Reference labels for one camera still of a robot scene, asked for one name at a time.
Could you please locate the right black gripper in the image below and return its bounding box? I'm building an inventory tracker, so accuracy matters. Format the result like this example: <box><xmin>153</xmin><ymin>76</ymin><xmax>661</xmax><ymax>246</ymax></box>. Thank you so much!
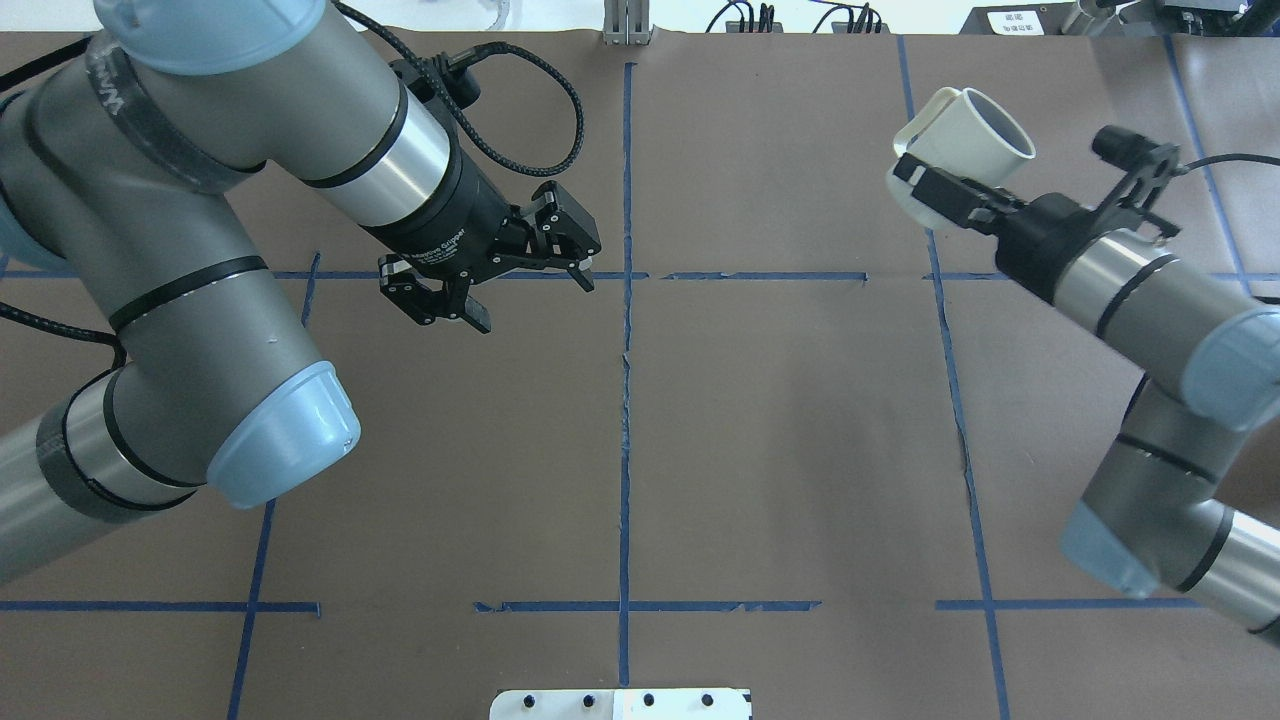
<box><xmin>893</xmin><ymin>152</ymin><xmax>1094</xmax><ymax>305</ymax></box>

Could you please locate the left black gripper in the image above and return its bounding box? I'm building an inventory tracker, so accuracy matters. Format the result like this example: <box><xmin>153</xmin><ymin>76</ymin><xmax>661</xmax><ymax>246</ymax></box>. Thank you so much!
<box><xmin>365</xmin><ymin>150</ymin><xmax>602</xmax><ymax>334</ymax></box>

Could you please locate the white ribbed mug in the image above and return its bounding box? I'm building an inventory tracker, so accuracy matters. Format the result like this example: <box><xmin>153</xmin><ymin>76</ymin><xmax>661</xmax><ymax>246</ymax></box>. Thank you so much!
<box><xmin>884</xmin><ymin>87</ymin><xmax>1038</xmax><ymax>231</ymax></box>

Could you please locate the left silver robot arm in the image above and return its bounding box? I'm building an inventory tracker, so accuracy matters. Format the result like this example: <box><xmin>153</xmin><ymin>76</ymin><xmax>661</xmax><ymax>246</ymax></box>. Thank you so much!
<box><xmin>3</xmin><ymin>1</ymin><xmax>602</xmax><ymax>582</ymax></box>

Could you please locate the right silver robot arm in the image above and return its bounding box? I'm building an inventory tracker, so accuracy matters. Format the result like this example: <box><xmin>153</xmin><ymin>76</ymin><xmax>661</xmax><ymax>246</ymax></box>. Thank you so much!
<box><xmin>890</xmin><ymin>145</ymin><xmax>1277</xmax><ymax>644</ymax></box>

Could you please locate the white label card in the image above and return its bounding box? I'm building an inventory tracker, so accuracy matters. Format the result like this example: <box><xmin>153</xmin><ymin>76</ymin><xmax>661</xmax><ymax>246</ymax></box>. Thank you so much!
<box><xmin>986</xmin><ymin>6</ymin><xmax>1044</xmax><ymax>37</ymax></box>

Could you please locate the left black braided cable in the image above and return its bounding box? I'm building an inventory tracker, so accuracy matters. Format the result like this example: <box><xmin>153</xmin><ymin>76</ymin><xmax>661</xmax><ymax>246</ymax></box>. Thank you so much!
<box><xmin>330</xmin><ymin>0</ymin><xmax>586</xmax><ymax>179</ymax></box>

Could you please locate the black braided cable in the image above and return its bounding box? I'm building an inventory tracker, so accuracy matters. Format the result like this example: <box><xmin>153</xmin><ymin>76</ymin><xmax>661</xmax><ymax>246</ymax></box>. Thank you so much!
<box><xmin>1178</xmin><ymin>152</ymin><xmax>1280</xmax><ymax>173</ymax></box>
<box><xmin>330</xmin><ymin>0</ymin><xmax>586</xmax><ymax>179</ymax></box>

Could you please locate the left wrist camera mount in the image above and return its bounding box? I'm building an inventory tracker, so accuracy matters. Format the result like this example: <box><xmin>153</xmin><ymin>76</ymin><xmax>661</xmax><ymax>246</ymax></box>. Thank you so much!
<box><xmin>389</xmin><ymin>49</ymin><xmax>481</xmax><ymax>110</ymax></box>

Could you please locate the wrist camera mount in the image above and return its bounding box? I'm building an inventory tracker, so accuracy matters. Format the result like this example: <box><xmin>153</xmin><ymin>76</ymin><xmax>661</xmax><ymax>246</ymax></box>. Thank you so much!
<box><xmin>1089</xmin><ymin>126</ymin><xmax>1181</xmax><ymax>245</ymax></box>
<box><xmin>389</xmin><ymin>49</ymin><xmax>481</xmax><ymax>110</ymax></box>

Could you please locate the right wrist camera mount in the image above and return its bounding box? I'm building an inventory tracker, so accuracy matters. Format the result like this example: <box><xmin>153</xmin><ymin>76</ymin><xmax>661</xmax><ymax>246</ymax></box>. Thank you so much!
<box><xmin>1089</xmin><ymin>126</ymin><xmax>1181</xmax><ymax>245</ymax></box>

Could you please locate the right black braided cable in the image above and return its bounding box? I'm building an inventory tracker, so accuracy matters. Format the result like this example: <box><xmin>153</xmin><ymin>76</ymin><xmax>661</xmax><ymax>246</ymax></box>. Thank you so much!
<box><xmin>1178</xmin><ymin>152</ymin><xmax>1280</xmax><ymax>173</ymax></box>

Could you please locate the aluminium frame post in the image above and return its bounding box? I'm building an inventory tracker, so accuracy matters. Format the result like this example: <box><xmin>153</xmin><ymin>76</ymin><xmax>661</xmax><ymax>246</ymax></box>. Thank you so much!
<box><xmin>602</xmin><ymin>0</ymin><xmax>653</xmax><ymax>46</ymax></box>

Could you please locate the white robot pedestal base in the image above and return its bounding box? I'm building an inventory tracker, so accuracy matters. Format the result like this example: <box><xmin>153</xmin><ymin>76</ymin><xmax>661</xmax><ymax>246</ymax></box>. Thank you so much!
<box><xmin>489</xmin><ymin>687</ymin><xmax>754</xmax><ymax>719</ymax></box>

